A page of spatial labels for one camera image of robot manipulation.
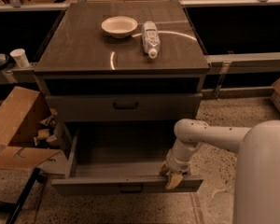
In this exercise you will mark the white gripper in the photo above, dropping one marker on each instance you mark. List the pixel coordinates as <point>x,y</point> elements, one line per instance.
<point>179,165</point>

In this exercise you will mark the grey drawer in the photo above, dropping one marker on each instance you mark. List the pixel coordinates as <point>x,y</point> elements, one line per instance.
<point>76,108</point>
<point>97,166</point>

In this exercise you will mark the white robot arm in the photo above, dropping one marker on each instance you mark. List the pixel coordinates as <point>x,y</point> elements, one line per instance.
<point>257,179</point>

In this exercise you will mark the grey top drawer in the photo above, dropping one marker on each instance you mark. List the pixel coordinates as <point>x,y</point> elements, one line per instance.
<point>76,108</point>

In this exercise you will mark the open cardboard box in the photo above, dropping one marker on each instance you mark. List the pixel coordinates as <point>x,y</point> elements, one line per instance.
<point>20,116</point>

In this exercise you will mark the clear plastic bottle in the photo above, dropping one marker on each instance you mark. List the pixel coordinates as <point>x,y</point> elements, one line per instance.
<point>150,39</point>

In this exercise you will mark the white ceramic bowl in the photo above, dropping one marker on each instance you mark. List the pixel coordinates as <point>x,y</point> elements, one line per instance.
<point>119,26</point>

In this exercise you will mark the black metal stand leg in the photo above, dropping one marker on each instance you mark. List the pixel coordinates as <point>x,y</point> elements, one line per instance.
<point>13,209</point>

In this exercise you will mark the white paper cup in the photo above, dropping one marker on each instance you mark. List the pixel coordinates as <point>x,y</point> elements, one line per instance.
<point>20,58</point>

